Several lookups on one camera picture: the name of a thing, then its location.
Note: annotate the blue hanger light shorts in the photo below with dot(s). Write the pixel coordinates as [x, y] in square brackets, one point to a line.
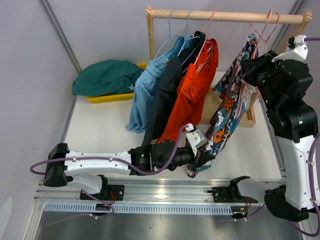
[169, 35]

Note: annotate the dark navy shorts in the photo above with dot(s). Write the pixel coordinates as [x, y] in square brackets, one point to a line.
[166, 92]

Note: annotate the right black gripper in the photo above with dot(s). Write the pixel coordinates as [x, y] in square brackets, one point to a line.
[252, 67]

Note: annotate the dark green shorts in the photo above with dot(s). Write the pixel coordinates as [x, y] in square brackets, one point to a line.
[108, 77]

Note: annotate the slotted cable duct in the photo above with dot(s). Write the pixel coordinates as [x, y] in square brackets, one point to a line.
[140, 208]

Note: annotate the patterned colourful shorts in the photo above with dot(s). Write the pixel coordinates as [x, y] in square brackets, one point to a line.
[235, 99]

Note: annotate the aluminium rail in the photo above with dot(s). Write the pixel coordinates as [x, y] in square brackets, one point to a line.
[151, 191]

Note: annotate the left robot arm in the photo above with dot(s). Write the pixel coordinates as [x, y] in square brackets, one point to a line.
[75, 168]

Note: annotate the pink hanger patterned shorts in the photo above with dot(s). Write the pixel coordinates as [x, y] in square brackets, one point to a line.
[260, 35]

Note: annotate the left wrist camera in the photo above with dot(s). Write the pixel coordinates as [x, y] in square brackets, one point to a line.
[195, 137]

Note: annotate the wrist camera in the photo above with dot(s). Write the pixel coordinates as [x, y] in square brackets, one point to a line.
[195, 137]
[298, 50]

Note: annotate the yellow plastic bin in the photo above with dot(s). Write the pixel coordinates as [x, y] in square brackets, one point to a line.
[114, 97]

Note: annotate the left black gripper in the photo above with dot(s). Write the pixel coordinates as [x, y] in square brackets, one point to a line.
[202, 156]

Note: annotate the wooden clothes rack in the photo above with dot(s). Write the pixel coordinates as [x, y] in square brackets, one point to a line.
[229, 28]

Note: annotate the blue hanger navy shorts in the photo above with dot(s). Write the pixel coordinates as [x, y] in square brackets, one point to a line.
[187, 37]

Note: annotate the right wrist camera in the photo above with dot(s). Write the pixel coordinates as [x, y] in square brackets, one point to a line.
[298, 50]

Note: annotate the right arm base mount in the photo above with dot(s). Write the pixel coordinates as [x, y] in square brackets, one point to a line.
[225, 194]

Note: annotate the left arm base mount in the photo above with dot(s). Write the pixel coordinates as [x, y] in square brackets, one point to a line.
[113, 192]

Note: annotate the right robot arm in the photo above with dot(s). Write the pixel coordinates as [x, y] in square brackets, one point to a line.
[282, 84]

